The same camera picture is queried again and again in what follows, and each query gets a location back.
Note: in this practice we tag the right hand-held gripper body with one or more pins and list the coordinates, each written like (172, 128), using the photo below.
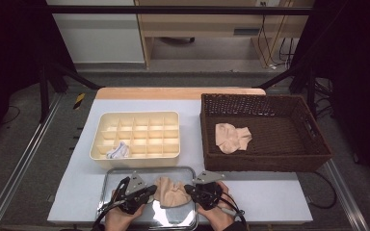
(208, 195)

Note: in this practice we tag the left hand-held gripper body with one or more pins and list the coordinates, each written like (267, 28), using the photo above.
(131, 200)

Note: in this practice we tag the beige sock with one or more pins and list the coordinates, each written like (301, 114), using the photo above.
(171, 192)
(231, 138)

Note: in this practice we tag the cream divided storage box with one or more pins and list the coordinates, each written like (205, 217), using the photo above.
(135, 162)

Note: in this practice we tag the clear lid with round knob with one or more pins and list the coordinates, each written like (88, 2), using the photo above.
(173, 221)

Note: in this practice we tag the brown woven basket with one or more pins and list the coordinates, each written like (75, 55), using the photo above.
(285, 134)

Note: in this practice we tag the person's left hand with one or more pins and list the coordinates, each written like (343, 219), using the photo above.
(118, 221)

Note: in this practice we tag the person's right hand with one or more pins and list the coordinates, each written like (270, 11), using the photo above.
(220, 219)

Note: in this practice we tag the black yellow striped tape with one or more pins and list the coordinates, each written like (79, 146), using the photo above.
(79, 101)

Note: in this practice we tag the black metal stand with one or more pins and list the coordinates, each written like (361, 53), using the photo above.
(311, 89)
(44, 93)

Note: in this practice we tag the white cabinet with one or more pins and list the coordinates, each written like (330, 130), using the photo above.
(99, 38)

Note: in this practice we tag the wooden desk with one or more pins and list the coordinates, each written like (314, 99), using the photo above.
(205, 22)

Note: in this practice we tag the black crossbar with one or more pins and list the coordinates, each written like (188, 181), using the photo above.
(173, 9)

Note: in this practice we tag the black curtain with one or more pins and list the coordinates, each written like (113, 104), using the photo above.
(6, 48)
(359, 64)

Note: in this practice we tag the aluminium rail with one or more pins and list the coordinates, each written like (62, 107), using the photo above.
(19, 173)
(347, 199)

